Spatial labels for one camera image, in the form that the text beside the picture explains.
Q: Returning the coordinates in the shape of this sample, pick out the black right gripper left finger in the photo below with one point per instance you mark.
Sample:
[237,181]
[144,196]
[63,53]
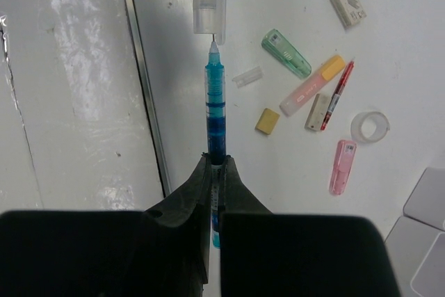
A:
[161,251]

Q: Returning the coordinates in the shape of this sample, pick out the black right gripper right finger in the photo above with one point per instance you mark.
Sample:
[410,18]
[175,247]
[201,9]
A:
[267,254]

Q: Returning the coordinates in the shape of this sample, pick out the clear plastic pen cap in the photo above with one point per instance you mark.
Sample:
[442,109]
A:
[209,17]

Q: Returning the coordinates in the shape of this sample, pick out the blue gel pen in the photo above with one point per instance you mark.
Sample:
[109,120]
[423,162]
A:
[214,75]

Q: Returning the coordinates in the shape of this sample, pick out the white staples box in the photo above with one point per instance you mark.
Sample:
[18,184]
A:
[350,12]

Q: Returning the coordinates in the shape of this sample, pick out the pink correction tape dispenser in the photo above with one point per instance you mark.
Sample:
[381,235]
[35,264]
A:
[342,166]

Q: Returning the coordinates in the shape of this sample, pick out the yellow eraser block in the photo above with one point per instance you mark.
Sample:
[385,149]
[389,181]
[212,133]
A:
[267,121]

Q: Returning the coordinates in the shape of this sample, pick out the yellow pink highlighter marker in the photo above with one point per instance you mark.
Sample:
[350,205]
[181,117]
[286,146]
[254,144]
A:
[303,93]

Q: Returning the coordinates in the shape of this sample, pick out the white eraser in sleeve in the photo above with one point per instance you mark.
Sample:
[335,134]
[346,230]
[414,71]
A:
[318,112]

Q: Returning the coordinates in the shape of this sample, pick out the silver foil covered panel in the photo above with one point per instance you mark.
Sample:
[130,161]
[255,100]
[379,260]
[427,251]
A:
[74,130]

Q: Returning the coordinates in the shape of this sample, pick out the white right storage container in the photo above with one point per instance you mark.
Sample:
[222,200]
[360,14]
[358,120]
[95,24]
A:
[416,252]

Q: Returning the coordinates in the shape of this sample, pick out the white storage container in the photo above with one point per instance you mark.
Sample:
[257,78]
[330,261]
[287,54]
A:
[426,202]
[416,252]

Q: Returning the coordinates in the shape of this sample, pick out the clear adhesive tape roll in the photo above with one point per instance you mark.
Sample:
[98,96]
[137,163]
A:
[369,127]

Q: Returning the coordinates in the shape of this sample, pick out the white left storage container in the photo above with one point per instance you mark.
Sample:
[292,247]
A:
[426,202]

